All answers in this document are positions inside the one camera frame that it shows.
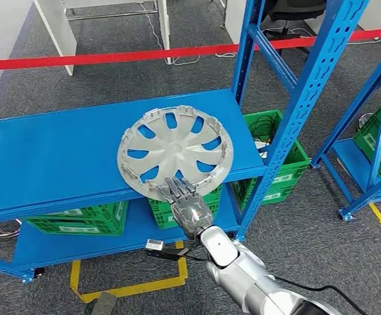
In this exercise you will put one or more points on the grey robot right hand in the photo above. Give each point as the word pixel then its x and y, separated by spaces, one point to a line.
pixel 190 213

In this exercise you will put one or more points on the grey plastic wheel cover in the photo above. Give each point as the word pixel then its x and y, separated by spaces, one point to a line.
pixel 177 150

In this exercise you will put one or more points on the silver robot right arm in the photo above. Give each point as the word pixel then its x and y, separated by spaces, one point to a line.
pixel 243 274

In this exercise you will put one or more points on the blue metal shelf rack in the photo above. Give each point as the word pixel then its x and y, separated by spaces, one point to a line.
pixel 351 161
pixel 62 143

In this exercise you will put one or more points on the grey metal plate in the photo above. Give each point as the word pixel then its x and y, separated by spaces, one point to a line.
pixel 105 304

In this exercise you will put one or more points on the red barrier tape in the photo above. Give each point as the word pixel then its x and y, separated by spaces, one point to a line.
pixel 111 56

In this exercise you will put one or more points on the white cabinet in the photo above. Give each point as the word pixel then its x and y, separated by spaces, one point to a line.
pixel 234 17

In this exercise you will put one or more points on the black office chair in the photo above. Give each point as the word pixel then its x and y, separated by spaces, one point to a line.
pixel 295 8

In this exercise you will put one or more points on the white desk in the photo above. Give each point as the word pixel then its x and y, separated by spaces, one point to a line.
pixel 59 30

